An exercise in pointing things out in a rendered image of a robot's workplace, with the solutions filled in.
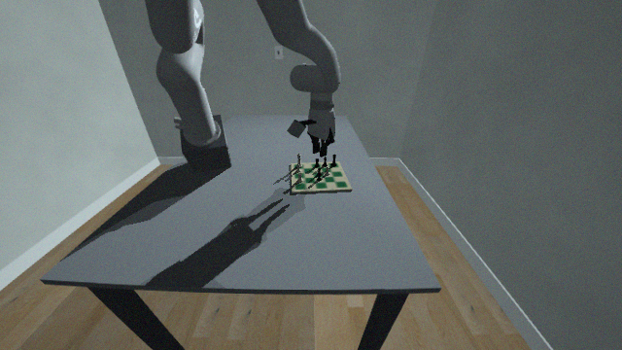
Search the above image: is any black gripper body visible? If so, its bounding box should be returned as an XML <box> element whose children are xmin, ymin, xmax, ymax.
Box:
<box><xmin>308</xmin><ymin>108</ymin><xmax>335</xmax><ymax>140</ymax></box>

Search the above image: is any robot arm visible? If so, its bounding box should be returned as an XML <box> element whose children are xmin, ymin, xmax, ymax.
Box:
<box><xmin>145</xmin><ymin>0</ymin><xmax>340</xmax><ymax>146</ymax></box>

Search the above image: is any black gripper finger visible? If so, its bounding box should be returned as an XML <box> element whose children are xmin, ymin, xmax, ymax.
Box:
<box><xmin>320</xmin><ymin>128</ymin><xmax>334</xmax><ymax>158</ymax></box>
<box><xmin>307</xmin><ymin>131</ymin><xmax>320</xmax><ymax>154</ymax></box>

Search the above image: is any green and cream chessboard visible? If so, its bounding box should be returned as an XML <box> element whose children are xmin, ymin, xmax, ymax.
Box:
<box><xmin>291</xmin><ymin>161</ymin><xmax>352</xmax><ymax>193</ymax></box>

